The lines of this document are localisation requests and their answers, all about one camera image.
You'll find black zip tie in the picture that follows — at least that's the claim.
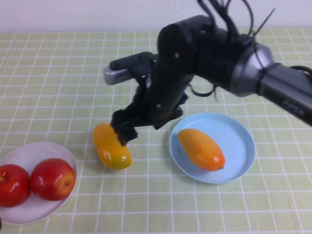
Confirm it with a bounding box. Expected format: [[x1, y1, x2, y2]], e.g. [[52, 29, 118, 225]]
[[252, 8, 276, 71]]

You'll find orange mango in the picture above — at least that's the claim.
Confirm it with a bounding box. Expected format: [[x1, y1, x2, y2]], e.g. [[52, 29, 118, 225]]
[[177, 128, 226, 172]]

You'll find black right camera cable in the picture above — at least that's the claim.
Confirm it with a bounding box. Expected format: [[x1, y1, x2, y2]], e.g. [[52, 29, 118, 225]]
[[189, 81, 220, 103]]

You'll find white round plate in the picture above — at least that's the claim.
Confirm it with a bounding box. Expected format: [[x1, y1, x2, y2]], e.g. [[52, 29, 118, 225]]
[[0, 141, 78, 225]]

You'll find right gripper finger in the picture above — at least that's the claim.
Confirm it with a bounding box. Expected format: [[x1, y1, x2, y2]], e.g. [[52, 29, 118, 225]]
[[116, 126, 138, 147], [111, 109, 136, 134]]

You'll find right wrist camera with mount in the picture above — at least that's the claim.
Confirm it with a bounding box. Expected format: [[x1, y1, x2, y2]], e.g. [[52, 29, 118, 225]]
[[103, 52, 160, 86]]

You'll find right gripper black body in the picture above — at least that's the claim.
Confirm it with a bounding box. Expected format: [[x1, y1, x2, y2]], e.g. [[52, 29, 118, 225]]
[[128, 74, 195, 130]]

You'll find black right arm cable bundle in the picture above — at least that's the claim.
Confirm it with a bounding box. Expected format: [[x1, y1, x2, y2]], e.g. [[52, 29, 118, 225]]
[[197, 0, 255, 37]]

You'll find yellow mango with green tip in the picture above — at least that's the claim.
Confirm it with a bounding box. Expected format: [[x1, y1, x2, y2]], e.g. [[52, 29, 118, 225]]
[[92, 123, 133, 170]]

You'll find red apple with yellow patch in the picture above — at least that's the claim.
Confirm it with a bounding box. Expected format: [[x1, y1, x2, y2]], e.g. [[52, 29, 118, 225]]
[[30, 157, 77, 201]]

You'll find light blue round plate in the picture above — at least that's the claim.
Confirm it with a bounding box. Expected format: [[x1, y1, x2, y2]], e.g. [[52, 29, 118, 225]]
[[169, 112, 255, 184]]

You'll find green checkered tablecloth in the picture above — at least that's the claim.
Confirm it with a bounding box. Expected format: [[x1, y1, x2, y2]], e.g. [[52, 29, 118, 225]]
[[0, 28, 312, 234]]

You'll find red apple with brown stem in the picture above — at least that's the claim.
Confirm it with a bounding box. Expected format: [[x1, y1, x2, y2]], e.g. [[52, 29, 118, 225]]
[[0, 164, 32, 208]]

